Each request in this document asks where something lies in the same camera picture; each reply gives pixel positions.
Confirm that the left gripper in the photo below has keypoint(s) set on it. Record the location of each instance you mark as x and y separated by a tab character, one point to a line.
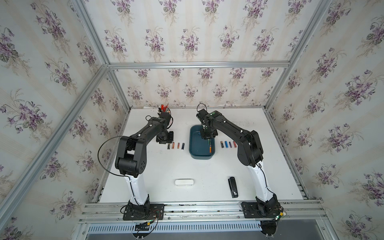
169	140

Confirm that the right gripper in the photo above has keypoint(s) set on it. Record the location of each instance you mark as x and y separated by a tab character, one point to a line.
213	133

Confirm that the teal plastic storage box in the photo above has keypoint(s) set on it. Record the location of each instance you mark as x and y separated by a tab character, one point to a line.
199	148

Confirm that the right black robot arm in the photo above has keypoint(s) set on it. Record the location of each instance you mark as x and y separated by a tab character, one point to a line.
250	154

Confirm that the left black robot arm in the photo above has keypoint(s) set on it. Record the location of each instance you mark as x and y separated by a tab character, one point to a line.
131	157

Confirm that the white eraser box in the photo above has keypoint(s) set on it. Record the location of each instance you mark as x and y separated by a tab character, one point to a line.
184	182

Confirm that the black stapler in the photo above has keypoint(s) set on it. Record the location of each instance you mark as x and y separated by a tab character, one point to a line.
233	187

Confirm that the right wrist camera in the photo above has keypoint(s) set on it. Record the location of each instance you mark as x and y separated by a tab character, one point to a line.
201	115

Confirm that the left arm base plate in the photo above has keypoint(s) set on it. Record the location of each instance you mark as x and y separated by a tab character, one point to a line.
146	212

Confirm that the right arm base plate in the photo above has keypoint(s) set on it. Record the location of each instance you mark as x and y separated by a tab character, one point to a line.
255	210

